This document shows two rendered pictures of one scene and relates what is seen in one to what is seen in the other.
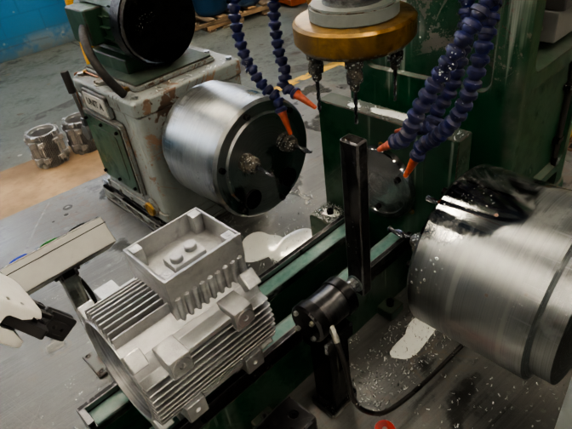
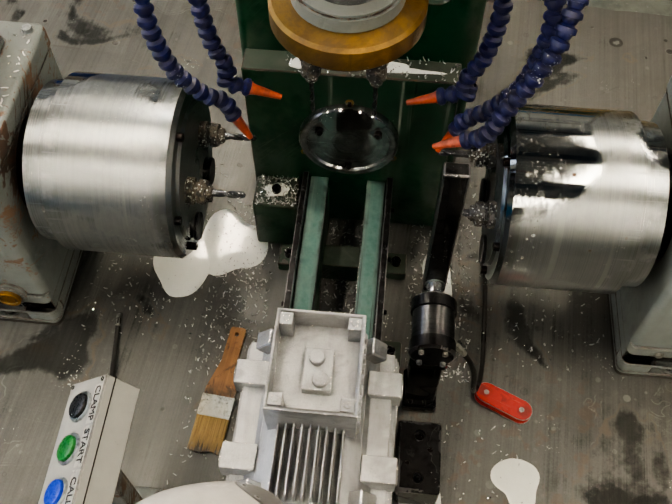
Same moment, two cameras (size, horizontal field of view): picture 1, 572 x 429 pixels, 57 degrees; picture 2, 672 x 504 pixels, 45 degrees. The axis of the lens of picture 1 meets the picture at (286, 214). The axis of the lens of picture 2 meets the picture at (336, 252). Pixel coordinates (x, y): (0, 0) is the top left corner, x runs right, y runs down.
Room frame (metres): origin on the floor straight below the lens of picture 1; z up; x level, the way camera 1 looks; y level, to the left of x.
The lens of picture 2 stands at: (0.27, 0.38, 1.95)
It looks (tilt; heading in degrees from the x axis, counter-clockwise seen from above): 58 degrees down; 315
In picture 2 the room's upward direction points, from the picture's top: straight up
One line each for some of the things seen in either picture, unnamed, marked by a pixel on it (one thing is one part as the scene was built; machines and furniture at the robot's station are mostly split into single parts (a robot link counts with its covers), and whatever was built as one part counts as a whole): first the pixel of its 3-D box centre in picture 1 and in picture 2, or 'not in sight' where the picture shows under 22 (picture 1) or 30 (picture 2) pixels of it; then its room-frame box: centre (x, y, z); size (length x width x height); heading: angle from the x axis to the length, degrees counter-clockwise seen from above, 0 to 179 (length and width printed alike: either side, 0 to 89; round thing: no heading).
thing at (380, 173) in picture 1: (379, 183); (348, 142); (0.80, -0.18, 1.02); 0.15 x 0.02 x 0.15; 39
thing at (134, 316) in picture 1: (180, 326); (314, 436); (0.52, 0.17, 1.02); 0.20 x 0.19 x 0.19; 129
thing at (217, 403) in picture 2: not in sight; (221, 388); (0.73, 0.17, 0.80); 0.21 x 0.05 x 0.01; 124
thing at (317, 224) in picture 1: (331, 231); (278, 209); (0.88, -0.09, 0.86); 0.07 x 0.06 x 0.12; 39
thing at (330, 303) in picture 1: (420, 296); (456, 251); (0.60, -0.20, 0.92); 0.45 x 0.13 x 0.24; 129
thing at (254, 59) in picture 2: (399, 186); (351, 128); (0.84, -0.23, 0.97); 0.30 x 0.11 x 0.34; 39
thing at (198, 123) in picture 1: (220, 140); (94, 162); (1.02, 0.12, 1.04); 0.37 x 0.25 x 0.25; 39
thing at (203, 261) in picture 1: (187, 261); (316, 373); (0.54, 0.14, 1.11); 0.12 x 0.11 x 0.07; 129
